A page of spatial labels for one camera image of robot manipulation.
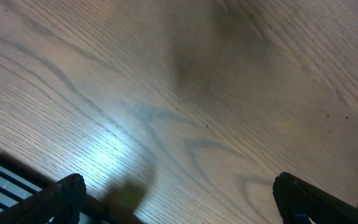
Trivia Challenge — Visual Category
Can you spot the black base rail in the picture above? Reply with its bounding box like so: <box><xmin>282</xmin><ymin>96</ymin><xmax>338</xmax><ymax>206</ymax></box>
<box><xmin>0</xmin><ymin>155</ymin><xmax>143</xmax><ymax>223</ymax></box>

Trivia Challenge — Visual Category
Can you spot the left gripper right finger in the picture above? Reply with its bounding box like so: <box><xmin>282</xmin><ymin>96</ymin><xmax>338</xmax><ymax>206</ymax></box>
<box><xmin>273</xmin><ymin>172</ymin><xmax>358</xmax><ymax>224</ymax></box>

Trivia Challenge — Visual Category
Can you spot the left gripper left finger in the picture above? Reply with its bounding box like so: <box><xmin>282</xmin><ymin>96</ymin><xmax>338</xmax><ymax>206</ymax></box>
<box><xmin>0</xmin><ymin>174</ymin><xmax>86</xmax><ymax>224</ymax></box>

